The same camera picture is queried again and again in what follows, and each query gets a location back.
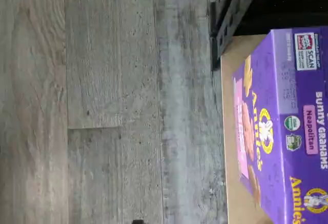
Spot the purple box with pink patch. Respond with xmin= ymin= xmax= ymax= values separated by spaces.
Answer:
xmin=232 ymin=28 xmax=328 ymax=224

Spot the wooden shelf board under purple boxes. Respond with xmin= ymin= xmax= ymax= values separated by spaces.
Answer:
xmin=220 ymin=33 xmax=328 ymax=224

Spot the black metal shelf frame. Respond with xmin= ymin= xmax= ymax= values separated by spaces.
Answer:
xmin=209 ymin=0 xmax=328 ymax=71

